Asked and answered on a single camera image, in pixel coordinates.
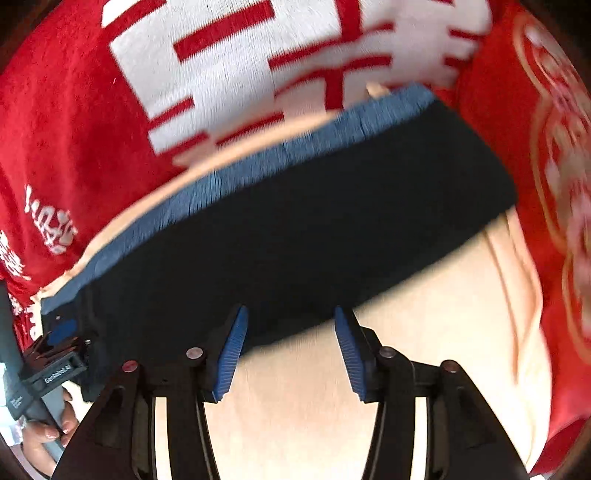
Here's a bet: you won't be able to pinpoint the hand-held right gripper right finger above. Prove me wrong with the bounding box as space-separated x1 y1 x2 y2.
333 305 533 480

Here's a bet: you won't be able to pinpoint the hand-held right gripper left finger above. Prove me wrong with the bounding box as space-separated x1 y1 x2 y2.
52 305 250 480

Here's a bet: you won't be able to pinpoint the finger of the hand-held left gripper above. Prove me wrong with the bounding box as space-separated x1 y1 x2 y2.
21 318 89 367

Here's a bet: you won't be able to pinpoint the black pants with blue waistband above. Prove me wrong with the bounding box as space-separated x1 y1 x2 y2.
41 83 518 403

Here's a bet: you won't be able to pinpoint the person's left hand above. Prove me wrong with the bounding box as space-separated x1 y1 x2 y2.
22 387 82 477

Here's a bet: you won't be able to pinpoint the cream blanket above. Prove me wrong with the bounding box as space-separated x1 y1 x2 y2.
41 83 555 480

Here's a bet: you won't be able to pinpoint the red printed blanket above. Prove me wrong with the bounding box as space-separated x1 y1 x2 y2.
0 0 496 365

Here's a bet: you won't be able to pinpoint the red embroidered cushion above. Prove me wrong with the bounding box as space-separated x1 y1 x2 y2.
455 0 591 477

